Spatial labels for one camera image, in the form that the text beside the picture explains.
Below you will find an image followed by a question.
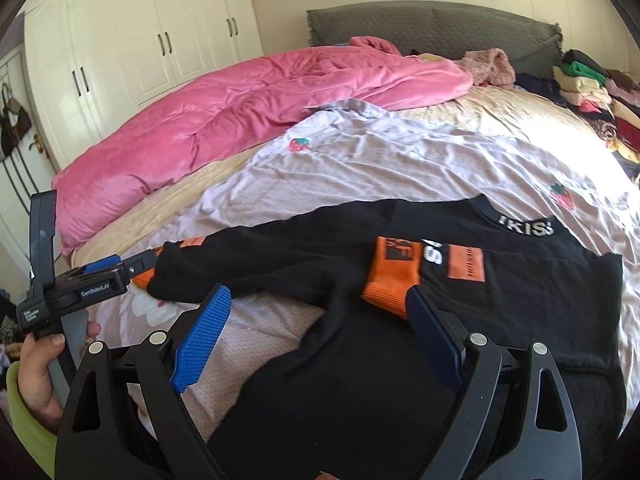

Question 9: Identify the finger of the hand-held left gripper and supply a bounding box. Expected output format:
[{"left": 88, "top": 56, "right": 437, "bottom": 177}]
[
  {"left": 122, "top": 251, "right": 160, "bottom": 277},
  {"left": 84, "top": 255, "right": 124, "bottom": 274}
]

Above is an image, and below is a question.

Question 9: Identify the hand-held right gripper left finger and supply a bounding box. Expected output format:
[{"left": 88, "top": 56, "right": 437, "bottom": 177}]
[{"left": 54, "top": 282, "right": 233, "bottom": 480}]

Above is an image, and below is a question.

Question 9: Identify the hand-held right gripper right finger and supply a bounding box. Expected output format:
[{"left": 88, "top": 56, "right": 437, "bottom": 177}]
[{"left": 406, "top": 284, "right": 585, "bottom": 480}]

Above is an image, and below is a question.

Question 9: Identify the black sweater with orange patches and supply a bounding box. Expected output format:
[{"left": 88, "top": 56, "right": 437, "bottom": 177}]
[{"left": 145, "top": 195, "right": 626, "bottom": 480}]

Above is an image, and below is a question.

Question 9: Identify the person's left forearm green sleeve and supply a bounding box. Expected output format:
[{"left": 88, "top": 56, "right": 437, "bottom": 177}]
[{"left": 5, "top": 360, "right": 60, "bottom": 479}]

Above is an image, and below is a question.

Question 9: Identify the pile of folded clothes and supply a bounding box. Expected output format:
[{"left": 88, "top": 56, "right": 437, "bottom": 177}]
[{"left": 552, "top": 49, "right": 640, "bottom": 167}]

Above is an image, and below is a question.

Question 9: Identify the person's left hand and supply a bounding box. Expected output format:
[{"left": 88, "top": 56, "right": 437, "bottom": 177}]
[{"left": 17, "top": 321, "right": 102, "bottom": 422}]

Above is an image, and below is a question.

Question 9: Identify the white door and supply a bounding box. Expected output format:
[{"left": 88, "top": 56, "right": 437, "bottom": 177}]
[{"left": 0, "top": 42, "right": 63, "bottom": 273}]

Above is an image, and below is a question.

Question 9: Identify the pink comforter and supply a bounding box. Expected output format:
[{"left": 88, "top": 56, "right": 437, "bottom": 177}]
[{"left": 52, "top": 35, "right": 474, "bottom": 257}]

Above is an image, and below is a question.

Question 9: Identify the brown handbag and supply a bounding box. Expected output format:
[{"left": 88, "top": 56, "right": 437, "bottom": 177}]
[{"left": 0, "top": 84, "right": 34, "bottom": 160}]

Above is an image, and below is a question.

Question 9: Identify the lilac strawberry print blanket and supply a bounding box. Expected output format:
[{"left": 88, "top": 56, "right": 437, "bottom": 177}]
[{"left": 95, "top": 100, "right": 640, "bottom": 443}]

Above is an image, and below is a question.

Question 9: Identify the cream wardrobe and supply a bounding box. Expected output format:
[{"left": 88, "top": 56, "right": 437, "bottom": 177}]
[{"left": 22, "top": 0, "right": 266, "bottom": 172}]

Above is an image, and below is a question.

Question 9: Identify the beige bed sheet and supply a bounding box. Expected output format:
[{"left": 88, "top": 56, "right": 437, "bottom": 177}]
[{"left": 70, "top": 55, "right": 593, "bottom": 271}]

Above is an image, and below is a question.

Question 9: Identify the dark navy garment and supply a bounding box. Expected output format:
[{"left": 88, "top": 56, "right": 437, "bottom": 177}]
[{"left": 515, "top": 72, "right": 570, "bottom": 109}]

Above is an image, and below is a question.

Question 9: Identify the pink fluffy garment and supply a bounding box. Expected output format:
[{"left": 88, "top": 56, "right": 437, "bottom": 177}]
[{"left": 460, "top": 47, "right": 517, "bottom": 87}]

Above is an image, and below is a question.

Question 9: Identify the grey padded headboard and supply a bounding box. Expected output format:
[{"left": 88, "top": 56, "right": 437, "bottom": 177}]
[{"left": 306, "top": 4, "right": 564, "bottom": 82}]

